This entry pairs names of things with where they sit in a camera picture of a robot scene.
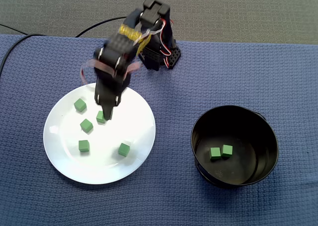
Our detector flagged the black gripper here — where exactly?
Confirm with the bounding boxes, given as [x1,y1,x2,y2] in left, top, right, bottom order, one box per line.
[93,79,130,122]

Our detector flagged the white round plate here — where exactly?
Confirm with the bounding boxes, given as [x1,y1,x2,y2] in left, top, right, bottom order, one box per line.
[43,82,157,185]

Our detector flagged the black round metal container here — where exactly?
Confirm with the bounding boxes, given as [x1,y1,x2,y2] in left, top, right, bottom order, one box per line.
[190,105,279,189]

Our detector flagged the blue woven table mat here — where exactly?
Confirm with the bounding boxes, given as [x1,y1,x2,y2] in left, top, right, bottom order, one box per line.
[0,34,318,226]

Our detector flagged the thin black cable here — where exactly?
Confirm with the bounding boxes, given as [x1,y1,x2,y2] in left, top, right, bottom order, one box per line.
[0,23,28,35]

